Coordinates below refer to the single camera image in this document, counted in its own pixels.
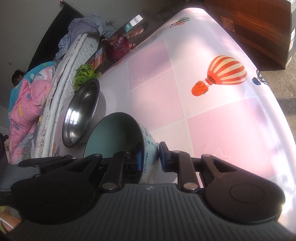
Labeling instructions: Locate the green leafy cabbage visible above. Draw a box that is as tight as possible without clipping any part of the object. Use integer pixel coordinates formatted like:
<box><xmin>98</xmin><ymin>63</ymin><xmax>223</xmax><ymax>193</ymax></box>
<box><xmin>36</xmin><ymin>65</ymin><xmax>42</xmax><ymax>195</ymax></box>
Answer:
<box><xmin>73</xmin><ymin>64</ymin><xmax>101</xmax><ymax>90</ymax></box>

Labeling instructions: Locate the large brown cardboard box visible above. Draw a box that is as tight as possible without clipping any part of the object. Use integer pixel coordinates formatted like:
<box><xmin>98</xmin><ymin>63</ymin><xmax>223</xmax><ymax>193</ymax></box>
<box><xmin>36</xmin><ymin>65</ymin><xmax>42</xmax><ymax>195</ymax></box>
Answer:
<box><xmin>205</xmin><ymin>0</ymin><xmax>295</xmax><ymax>69</ymax></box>

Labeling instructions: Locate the grey blue clothes pile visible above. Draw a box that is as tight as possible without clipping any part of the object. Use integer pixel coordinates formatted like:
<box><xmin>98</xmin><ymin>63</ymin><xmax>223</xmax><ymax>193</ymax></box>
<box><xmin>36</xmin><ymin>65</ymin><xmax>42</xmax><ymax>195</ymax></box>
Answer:
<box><xmin>54</xmin><ymin>14</ymin><xmax>115</xmax><ymax>61</ymax></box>

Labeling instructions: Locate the pink floral quilt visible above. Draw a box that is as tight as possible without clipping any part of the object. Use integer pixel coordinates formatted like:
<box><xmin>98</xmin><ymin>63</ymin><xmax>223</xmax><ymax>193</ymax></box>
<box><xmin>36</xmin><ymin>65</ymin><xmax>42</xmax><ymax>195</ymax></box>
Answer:
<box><xmin>8</xmin><ymin>61</ymin><xmax>56</xmax><ymax>165</ymax></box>

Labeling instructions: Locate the white mattress bed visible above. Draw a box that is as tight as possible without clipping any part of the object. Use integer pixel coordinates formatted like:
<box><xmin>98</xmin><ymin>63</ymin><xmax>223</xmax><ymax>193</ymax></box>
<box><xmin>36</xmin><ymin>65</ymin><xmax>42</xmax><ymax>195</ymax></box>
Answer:
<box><xmin>30</xmin><ymin>33</ymin><xmax>101</xmax><ymax>158</ymax></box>

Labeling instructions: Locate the teal ceramic bowl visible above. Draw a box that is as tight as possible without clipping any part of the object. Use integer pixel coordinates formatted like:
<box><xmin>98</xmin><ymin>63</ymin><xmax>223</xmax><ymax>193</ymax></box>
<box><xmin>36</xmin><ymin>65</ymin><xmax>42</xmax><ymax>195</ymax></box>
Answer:
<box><xmin>84</xmin><ymin>112</ymin><xmax>159</xmax><ymax>184</ymax></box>

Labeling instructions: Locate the purple red cabbage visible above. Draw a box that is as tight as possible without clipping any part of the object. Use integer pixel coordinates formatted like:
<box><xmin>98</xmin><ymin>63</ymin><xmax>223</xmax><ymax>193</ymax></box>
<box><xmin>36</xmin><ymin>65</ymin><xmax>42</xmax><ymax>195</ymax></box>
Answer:
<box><xmin>101</xmin><ymin>33</ymin><xmax>135</xmax><ymax>62</ymax></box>

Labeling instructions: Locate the deep steel bowl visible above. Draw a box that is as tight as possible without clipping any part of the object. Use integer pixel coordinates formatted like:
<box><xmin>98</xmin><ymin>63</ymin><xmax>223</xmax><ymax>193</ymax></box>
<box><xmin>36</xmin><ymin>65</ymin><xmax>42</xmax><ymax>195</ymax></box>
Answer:
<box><xmin>62</xmin><ymin>78</ymin><xmax>106</xmax><ymax>148</ymax></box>

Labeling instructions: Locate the dark printed flat box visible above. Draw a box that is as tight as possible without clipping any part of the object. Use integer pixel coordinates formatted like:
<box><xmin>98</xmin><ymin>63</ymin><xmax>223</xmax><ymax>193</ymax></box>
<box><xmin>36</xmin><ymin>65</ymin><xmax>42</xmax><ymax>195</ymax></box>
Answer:
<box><xmin>86</xmin><ymin>9</ymin><xmax>164</xmax><ymax>73</ymax></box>

